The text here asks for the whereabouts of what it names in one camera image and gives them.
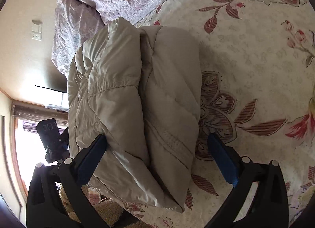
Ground beige puffer down jacket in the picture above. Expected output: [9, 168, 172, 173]
[68, 18, 202, 212]

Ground pink crinkled duvet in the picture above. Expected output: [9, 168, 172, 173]
[51, 0, 215, 79]

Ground floral bed sheet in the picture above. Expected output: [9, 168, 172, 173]
[119, 0, 314, 227]

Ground wooden window frame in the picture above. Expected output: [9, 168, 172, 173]
[11, 100, 68, 198]

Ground dark wall-mounted television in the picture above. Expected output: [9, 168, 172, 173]
[35, 68, 67, 93]

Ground white wall switch socket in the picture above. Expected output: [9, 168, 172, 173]
[31, 20, 42, 41]

